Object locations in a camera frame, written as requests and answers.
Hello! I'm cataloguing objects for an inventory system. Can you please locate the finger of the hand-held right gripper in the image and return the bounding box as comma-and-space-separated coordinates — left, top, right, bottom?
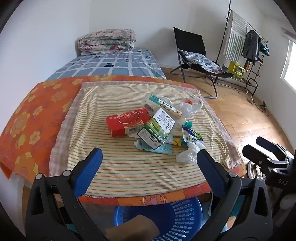
242, 144, 290, 168
255, 136, 281, 151

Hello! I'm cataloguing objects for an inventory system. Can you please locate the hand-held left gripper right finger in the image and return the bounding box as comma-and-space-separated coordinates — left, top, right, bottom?
196, 148, 273, 241

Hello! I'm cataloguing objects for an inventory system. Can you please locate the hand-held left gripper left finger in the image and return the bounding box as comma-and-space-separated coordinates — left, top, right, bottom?
25, 147, 109, 241

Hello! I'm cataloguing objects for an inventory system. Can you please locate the white plastic bag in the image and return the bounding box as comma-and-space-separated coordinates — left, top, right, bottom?
176, 141, 206, 165

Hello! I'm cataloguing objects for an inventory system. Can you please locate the green white snack wrapper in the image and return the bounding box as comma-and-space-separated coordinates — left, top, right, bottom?
181, 125, 204, 143

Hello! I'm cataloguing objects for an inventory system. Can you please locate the teal squeezed tube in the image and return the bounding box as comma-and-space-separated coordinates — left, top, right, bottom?
135, 139, 173, 155

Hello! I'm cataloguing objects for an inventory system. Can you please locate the red cardboard box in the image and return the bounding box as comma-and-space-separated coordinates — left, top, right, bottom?
106, 108, 152, 138

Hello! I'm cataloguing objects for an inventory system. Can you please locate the blue plastic basket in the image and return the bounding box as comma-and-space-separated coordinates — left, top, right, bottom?
113, 197, 203, 241

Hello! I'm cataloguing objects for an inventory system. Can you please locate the clear bag with orange scrap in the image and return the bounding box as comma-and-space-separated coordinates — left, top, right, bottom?
179, 97, 204, 118

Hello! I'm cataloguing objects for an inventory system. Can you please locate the green white milk carton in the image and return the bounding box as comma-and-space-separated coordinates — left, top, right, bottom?
137, 108, 179, 150

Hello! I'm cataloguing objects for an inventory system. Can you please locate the crushed clear plastic bottle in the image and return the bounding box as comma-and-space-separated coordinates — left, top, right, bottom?
144, 93, 193, 128

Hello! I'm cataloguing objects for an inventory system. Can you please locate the yellow striped cloth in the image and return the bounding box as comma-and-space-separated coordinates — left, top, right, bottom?
49, 81, 244, 198

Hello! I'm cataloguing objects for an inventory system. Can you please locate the black clothes rack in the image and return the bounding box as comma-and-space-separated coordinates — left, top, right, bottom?
217, 0, 269, 96

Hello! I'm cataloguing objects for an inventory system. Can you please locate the brown cardboard piece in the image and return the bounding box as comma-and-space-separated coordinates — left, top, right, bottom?
105, 214, 160, 241

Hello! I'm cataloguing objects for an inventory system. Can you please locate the yellow plastic crate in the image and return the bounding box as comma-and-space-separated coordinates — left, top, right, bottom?
228, 61, 246, 80

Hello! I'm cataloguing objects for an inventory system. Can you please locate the window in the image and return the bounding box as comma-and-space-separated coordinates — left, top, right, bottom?
281, 39, 296, 91

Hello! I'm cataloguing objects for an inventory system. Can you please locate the dark jacket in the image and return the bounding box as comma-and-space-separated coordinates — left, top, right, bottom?
242, 30, 259, 65

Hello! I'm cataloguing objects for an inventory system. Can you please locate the checked chair cushion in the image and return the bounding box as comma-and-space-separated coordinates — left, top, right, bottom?
180, 49, 223, 72

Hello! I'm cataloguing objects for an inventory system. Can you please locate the blue checked bed sheet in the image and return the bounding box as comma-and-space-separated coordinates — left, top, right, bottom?
45, 47, 167, 81

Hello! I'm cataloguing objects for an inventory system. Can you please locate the striped towel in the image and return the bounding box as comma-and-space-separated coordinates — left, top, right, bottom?
223, 10, 248, 63

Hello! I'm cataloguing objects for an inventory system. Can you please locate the black folding chair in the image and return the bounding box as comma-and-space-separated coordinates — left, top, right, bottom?
170, 27, 234, 99

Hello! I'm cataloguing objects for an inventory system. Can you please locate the folded floral quilt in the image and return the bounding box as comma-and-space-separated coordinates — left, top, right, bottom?
78, 29, 137, 56

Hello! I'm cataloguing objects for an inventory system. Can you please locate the black floor cable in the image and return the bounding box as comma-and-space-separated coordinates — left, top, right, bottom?
247, 90, 271, 116

